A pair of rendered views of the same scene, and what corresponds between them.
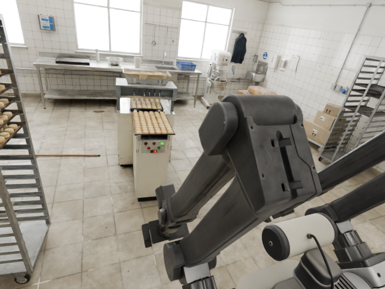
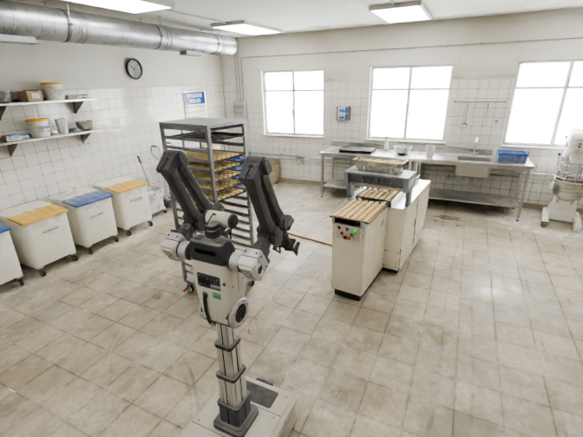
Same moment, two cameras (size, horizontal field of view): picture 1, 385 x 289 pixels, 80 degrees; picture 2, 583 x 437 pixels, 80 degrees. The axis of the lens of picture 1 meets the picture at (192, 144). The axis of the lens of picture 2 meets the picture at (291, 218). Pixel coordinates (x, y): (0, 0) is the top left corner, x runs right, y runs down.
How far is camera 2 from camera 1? 174 cm
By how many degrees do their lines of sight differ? 47
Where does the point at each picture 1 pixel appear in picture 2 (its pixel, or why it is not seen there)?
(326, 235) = (223, 218)
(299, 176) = (165, 166)
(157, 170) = (352, 262)
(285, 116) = (173, 154)
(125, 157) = not seen: hidden behind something
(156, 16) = (471, 90)
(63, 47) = (354, 136)
